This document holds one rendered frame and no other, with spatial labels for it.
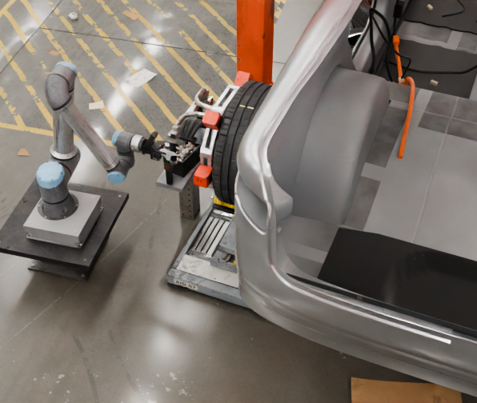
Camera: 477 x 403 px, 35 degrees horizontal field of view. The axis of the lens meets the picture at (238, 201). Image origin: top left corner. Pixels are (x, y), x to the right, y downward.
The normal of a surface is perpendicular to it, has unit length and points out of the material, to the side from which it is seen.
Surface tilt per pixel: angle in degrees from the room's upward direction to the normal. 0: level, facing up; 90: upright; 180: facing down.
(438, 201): 22
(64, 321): 0
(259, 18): 90
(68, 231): 0
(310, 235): 0
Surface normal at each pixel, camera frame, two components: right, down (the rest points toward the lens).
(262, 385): 0.00, -0.71
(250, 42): -0.37, 0.65
